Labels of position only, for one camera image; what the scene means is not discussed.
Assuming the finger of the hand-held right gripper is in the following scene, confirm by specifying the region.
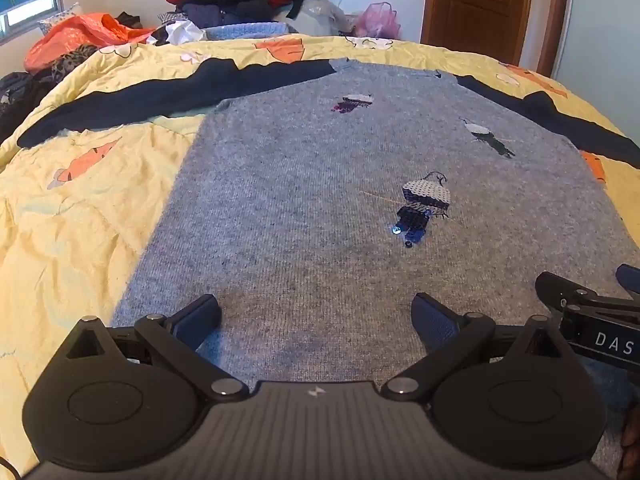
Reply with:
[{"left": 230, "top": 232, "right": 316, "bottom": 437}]
[
  {"left": 535, "top": 271, "right": 640, "bottom": 320},
  {"left": 616, "top": 264, "right": 640, "bottom": 295}
]

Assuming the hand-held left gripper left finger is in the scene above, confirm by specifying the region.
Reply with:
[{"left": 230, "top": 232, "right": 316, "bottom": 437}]
[{"left": 62, "top": 294, "right": 251, "bottom": 403}]

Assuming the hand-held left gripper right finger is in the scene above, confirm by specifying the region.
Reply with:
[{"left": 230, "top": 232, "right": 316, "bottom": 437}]
[{"left": 381, "top": 292, "right": 566, "bottom": 403}]

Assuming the grey sweater with navy sleeves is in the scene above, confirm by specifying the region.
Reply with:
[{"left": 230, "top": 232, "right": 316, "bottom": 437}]
[{"left": 17, "top": 57, "right": 640, "bottom": 466}]

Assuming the yellow floral blanket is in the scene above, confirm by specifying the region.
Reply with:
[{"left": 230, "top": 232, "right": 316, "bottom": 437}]
[{"left": 0, "top": 34, "right": 640, "bottom": 480}]

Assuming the dark patterned cloth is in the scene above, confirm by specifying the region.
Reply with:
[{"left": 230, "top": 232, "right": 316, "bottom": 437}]
[{"left": 0, "top": 44, "right": 99, "bottom": 144}]

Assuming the white patterned cloth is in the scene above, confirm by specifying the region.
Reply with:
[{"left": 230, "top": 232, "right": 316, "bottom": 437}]
[{"left": 159, "top": 16, "right": 207, "bottom": 46}]

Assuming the light blue cloth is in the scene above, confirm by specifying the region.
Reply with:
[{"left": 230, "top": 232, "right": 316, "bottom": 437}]
[{"left": 205, "top": 22, "right": 301, "bottom": 41}]

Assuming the brown wooden door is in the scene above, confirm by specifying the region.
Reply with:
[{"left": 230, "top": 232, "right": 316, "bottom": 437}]
[{"left": 420, "top": 0, "right": 537, "bottom": 61}]

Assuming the pink plastic bag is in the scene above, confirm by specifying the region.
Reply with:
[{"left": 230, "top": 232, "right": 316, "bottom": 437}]
[{"left": 352, "top": 2, "right": 402, "bottom": 41}]

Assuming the orange cloth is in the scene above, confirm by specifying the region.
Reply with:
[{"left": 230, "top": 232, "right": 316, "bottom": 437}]
[{"left": 24, "top": 12, "right": 157, "bottom": 73}]

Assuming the grey plastic bag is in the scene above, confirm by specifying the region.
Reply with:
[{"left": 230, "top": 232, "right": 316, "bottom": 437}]
[{"left": 292, "top": 0, "right": 354, "bottom": 37}]

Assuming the floral pillow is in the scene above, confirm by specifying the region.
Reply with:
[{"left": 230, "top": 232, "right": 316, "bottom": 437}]
[{"left": 37, "top": 2, "right": 82, "bottom": 36}]

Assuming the window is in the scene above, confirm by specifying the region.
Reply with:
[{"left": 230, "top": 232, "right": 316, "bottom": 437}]
[{"left": 0, "top": 0, "right": 64, "bottom": 37}]

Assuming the wooden door frame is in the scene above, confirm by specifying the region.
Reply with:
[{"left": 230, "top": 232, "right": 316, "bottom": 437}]
[{"left": 536, "top": 0, "right": 574, "bottom": 79}]

